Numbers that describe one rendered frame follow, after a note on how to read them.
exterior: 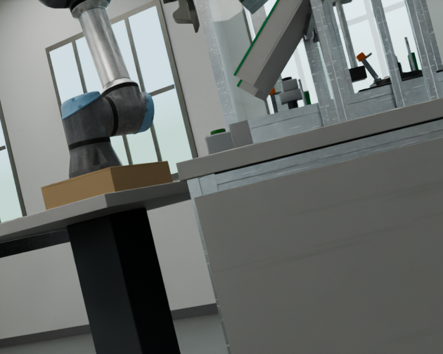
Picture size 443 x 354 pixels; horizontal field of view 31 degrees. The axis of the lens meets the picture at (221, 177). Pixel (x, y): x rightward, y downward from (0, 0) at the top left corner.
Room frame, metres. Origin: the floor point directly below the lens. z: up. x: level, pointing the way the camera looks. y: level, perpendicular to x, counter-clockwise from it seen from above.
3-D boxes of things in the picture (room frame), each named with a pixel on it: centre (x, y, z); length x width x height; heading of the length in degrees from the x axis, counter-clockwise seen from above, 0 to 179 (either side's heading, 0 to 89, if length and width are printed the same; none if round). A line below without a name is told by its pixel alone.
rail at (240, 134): (2.27, -0.09, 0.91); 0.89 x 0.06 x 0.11; 177
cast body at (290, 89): (2.25, -0.26, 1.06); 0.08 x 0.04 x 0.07; 87
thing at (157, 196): (2.16, 0.29, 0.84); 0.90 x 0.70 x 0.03; 148
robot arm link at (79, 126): (2.19, 0.33, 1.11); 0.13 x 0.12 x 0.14; 125
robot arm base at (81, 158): (2.19, 0.33, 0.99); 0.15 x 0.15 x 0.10
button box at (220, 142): (2.08, -0.02, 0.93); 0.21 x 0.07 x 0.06; 177
